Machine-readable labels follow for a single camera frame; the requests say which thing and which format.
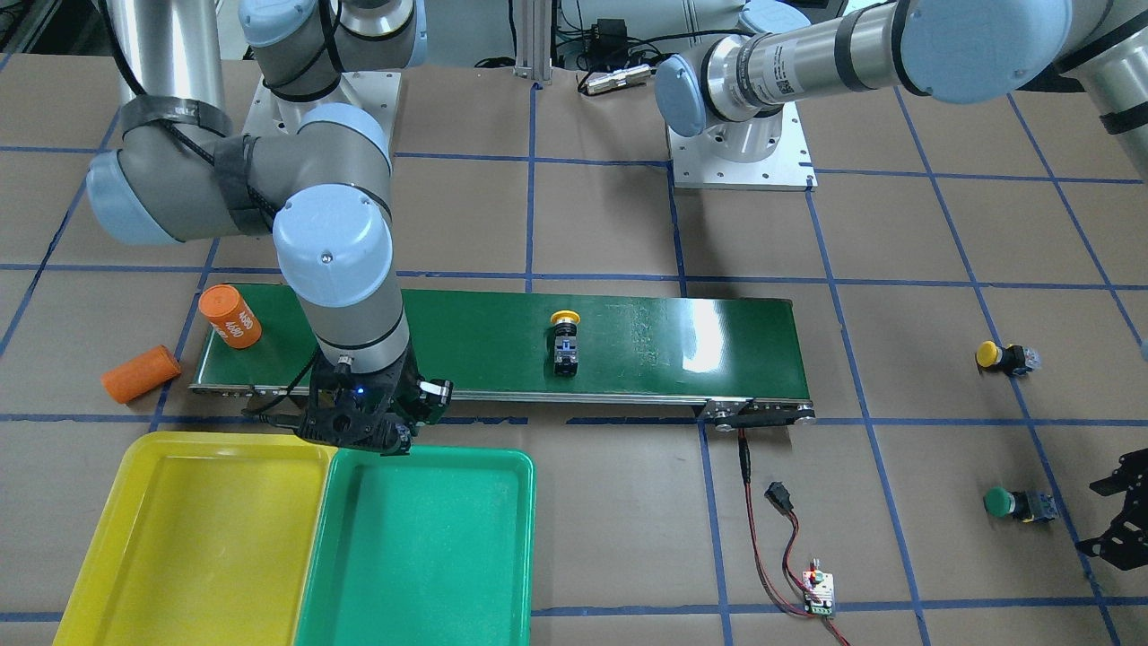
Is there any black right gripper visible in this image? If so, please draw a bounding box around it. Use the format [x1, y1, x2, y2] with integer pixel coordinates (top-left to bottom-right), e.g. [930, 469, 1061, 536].
[294, 349, 453, 457]

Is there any orange cylinder with white text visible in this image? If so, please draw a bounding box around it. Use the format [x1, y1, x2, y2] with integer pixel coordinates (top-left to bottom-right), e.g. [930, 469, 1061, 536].
[197, 285, 262, 349]

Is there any yellow push button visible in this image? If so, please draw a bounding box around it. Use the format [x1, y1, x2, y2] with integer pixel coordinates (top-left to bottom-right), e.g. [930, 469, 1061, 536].
[550, 310, 579, 378]
[974, 340, 1042, 378]

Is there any plain orange cylinder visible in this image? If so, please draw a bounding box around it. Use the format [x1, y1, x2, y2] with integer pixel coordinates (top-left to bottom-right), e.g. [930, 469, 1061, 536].
[100, 345, 183, 405]

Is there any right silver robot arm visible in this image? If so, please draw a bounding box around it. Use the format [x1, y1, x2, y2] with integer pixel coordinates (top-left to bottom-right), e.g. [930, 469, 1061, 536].
[86, 1, 453, 457]

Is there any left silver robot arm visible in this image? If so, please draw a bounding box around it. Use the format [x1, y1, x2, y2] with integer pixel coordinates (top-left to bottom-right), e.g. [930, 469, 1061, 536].
[656, 1, 1145, 496]

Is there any green push button lying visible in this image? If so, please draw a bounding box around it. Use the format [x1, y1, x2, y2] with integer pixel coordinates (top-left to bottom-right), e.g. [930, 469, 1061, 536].
[982, 487, 1058, 523]

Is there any green plastic tray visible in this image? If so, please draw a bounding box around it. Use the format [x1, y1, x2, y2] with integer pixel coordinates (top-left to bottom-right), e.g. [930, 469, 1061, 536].
[295, 446, 536, 645]

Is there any yellow plastic tray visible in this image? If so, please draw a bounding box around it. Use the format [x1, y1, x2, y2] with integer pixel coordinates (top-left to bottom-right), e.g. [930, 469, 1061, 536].
[55, 431, 334, 645]

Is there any small motor controller board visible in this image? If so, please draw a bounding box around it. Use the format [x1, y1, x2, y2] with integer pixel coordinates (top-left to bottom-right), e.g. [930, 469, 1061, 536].
[800, 559, 837, 620]

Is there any green conveyor belt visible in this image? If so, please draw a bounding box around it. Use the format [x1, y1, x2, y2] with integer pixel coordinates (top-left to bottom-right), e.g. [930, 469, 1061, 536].
[192, 285, 815, 431]

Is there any silver metal connector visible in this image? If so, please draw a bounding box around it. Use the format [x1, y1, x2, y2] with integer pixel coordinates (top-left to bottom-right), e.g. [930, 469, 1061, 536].
[577, 63, 656, 98]

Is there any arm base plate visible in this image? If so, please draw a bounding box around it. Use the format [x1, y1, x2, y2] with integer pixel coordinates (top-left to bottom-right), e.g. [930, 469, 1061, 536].
[665, 103, 819, 190]
[238, 71, 402, 138]

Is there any red black power cable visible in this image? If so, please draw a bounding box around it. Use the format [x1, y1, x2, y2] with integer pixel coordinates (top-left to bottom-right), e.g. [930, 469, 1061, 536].
[735, 429, 851, 646]

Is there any aluminium frame post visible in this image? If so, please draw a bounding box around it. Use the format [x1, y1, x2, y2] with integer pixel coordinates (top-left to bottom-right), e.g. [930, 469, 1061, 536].
[511, 0, 557, 87]

